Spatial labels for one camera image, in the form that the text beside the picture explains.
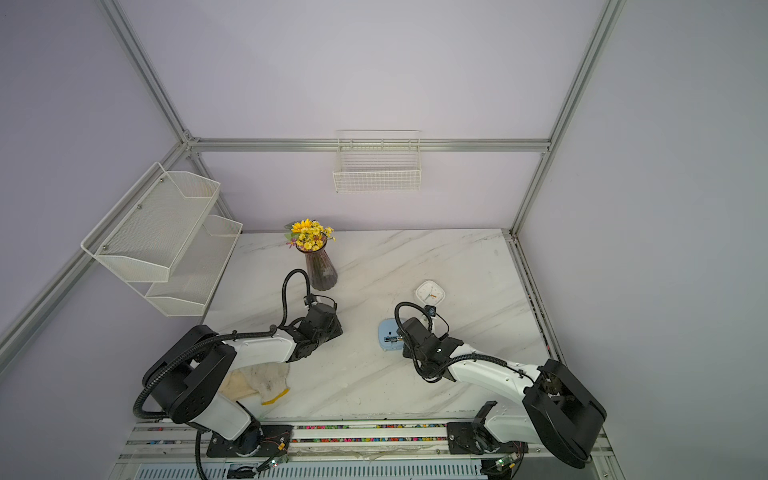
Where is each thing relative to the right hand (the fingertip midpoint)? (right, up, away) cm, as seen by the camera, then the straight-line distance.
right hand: (417, 344), depth 88 cm
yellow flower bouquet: (-32, +33, -2) cm, 46 cm away
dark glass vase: (-31, +23, +7) cm, 39 cm away
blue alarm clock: (-9, +2, 0) cm, 9 cm away
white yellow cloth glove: (-42, -8, -6) cm, 43 cm away
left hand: (-25, +4, +6) cm, 26 cm away
